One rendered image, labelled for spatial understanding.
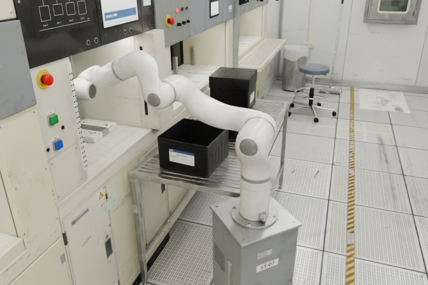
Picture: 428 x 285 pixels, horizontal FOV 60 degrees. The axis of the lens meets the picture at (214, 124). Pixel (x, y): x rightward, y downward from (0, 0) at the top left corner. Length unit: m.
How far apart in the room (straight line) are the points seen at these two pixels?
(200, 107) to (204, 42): 2.05
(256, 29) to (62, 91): 3.59
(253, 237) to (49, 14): 1.08
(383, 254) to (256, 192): 1.44
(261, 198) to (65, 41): 0.93
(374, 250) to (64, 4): 2.28
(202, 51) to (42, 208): 2.30
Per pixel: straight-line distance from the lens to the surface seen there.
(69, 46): 1.49
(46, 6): 1.41
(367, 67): 5.94
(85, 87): 1.68
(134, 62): 1.46
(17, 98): 1.31
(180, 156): 1.81
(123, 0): 1.79
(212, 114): 1.37
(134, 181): 1.92
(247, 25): 4.81
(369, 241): 2.80
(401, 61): 5.96
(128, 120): 2.16
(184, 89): 1.46
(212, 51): 3.38
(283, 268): 1.66
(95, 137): 2.00
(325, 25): 5.83
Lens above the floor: 1.70
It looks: 23 degrees down
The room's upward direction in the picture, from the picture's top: straight up
